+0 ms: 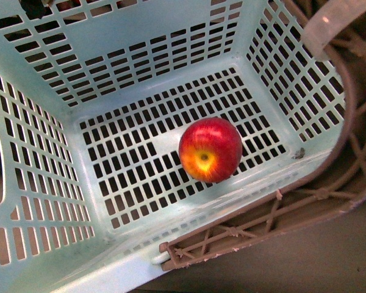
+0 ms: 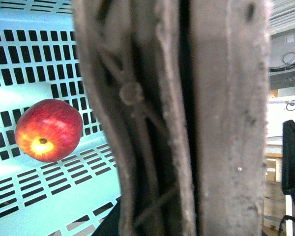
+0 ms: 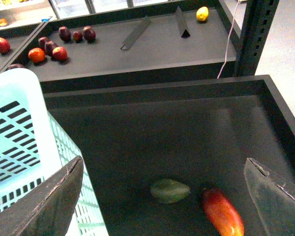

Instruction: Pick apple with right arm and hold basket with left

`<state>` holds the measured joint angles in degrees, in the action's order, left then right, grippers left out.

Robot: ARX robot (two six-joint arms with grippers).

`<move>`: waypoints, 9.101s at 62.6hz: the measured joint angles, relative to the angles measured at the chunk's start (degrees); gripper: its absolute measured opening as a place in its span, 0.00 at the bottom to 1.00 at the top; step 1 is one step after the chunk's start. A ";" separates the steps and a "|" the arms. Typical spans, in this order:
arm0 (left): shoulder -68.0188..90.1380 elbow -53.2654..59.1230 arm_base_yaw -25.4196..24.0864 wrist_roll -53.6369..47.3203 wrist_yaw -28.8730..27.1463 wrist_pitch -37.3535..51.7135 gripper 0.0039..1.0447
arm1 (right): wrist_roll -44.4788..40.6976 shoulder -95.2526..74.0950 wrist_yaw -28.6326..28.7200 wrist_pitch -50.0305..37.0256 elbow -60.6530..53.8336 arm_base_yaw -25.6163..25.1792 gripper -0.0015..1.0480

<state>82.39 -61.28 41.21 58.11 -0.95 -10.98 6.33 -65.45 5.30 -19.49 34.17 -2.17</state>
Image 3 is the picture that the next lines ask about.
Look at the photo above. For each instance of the near black display tray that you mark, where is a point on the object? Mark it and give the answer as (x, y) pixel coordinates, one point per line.
(199, 133)

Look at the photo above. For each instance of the black triangular divider bar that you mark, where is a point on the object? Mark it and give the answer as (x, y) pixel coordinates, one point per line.
(181, 23)

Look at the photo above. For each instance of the black perforated shelf post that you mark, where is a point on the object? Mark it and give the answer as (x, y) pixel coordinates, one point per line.
(257, 22)

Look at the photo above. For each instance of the shelf with bottled goods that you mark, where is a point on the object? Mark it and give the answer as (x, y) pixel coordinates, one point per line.
(26, 12)

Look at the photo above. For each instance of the dark plum right back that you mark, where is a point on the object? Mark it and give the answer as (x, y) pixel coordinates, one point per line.
(89, 34)

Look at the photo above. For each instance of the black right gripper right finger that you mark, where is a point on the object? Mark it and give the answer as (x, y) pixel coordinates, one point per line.
(273, 197)

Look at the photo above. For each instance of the dark plum left back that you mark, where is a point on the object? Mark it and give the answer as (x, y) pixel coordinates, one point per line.
(42, 41)

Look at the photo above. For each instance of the red apple far left tray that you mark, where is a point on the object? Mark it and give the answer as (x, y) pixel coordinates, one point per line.
(4, 46)

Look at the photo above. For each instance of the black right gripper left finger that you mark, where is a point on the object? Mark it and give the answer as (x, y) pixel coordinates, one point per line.
(47, 210)

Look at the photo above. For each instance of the orange red fruit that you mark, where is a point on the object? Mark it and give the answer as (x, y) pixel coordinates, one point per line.
(36, 55)

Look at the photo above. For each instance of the dark plum tall back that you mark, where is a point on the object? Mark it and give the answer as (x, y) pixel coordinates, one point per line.
(64, 34)

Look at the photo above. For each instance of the far black display tray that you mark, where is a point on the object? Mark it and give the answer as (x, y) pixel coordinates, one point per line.
(159, 55)

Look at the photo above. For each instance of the dark plum front left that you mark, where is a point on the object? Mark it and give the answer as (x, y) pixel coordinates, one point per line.
(14, 66)

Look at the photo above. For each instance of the far left black tray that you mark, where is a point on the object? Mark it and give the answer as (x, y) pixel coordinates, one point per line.
(17, 37)

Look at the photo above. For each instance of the yellow lemon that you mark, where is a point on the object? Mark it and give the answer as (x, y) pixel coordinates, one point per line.
(202, 14)

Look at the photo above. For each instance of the glass door display fridge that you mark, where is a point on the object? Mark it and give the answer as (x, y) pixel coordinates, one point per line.
(73, 8)

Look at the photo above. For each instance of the light blue plastic basket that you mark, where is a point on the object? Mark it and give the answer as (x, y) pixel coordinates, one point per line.
(33, 145)

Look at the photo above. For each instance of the black display tray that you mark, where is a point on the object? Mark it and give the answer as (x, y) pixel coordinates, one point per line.
(159, 55)
(199, 133)

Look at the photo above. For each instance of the red yellow mango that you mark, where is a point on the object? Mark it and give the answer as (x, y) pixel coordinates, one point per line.
(221, 213)

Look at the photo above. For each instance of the green avocado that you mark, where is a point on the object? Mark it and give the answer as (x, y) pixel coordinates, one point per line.
(168, 191)

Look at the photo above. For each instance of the small dark red plum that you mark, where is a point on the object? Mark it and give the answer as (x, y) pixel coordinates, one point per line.
(77, 36)

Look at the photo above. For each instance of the red apple in group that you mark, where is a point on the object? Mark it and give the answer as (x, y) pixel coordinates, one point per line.
(60, 53)

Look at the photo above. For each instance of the dark plum behind apple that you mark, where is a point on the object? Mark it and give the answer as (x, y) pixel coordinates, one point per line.
(49, 47)

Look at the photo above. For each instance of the black flat divider bar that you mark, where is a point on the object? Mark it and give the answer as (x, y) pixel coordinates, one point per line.
(135, 34)

